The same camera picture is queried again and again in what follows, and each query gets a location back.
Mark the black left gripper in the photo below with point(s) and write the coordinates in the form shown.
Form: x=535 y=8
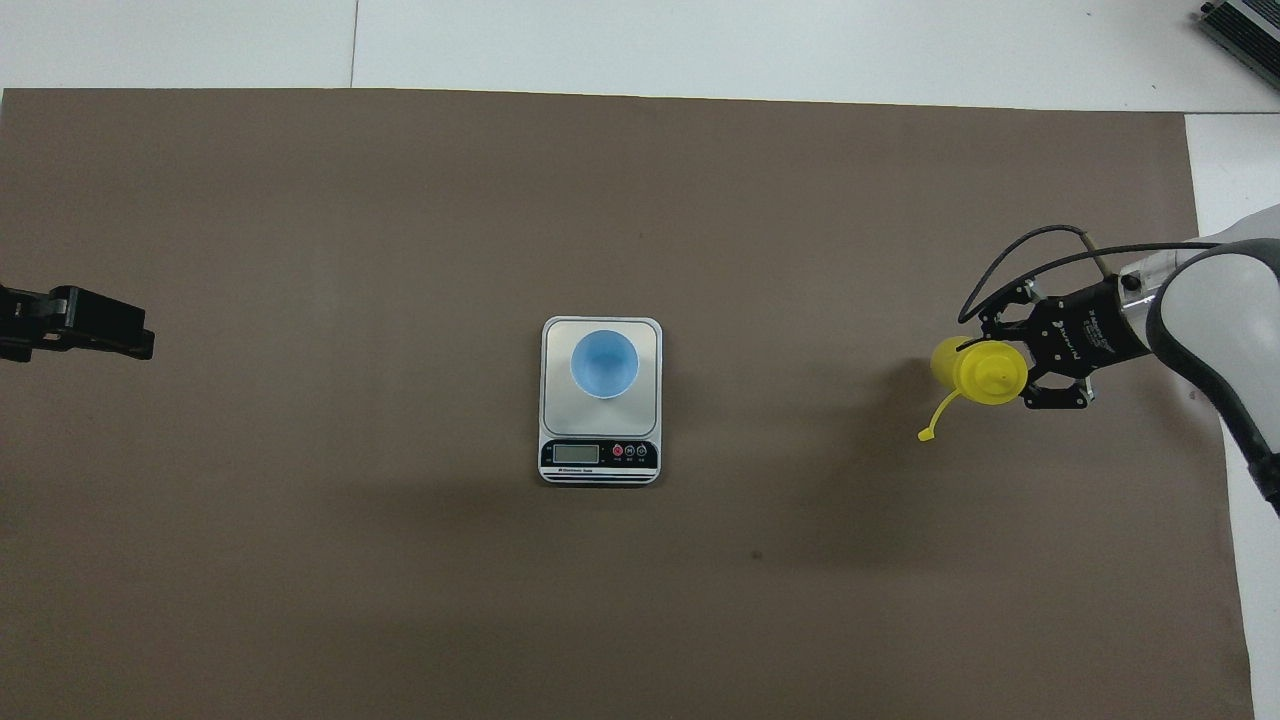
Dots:
x=20 y=320

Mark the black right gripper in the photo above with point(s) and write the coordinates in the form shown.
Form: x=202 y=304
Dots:
x=1085 y=330

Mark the yellow squeeze bottle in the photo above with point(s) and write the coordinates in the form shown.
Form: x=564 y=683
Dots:
x=985 y=372

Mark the light blue plastic cup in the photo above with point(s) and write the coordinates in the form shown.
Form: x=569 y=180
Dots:
x=604 y=362

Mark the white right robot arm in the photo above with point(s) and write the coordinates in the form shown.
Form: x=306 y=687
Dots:
x=1230 y=300

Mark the silver digital kitchen scale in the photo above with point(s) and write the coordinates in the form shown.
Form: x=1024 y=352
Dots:
x=600 y=455

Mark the grey ribbed metal device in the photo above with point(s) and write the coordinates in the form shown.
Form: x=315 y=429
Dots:
x=1250 y=35

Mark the brown paper table mat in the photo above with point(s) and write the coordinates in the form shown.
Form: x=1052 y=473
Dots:
x=400 y=560

